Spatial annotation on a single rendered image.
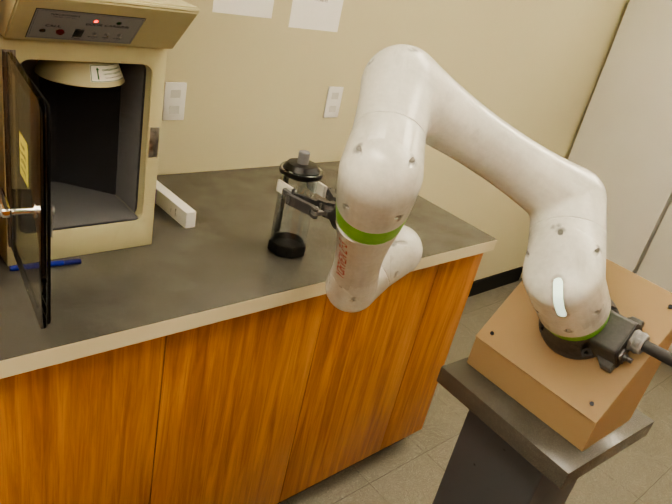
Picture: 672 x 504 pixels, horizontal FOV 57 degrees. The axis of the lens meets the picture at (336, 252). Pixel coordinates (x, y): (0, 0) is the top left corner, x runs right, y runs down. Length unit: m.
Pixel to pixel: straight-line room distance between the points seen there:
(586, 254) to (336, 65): 1.40
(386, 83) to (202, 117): 1.16
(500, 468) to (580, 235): 0.54
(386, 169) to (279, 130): 1.38
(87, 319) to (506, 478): 0.90
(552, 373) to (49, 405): 0.97
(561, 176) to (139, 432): 1.03
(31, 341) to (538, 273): 0.89
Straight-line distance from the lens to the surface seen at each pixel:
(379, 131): 0.87
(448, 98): 0.98
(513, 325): 1.32
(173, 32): 1.33
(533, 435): 1.26
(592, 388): 1.26
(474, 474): 1.45
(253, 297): 1.40
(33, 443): 1.39
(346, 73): 2.32
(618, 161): 3.76
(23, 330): 1.27
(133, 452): 1.54
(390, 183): 0.84
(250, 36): 2.03
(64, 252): 1.48
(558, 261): 1.08
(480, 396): 1.29
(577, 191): 1.15
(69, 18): 1.23
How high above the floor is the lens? 1.67
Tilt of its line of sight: 26 degrees down
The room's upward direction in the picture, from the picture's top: 13 degrees clockwise
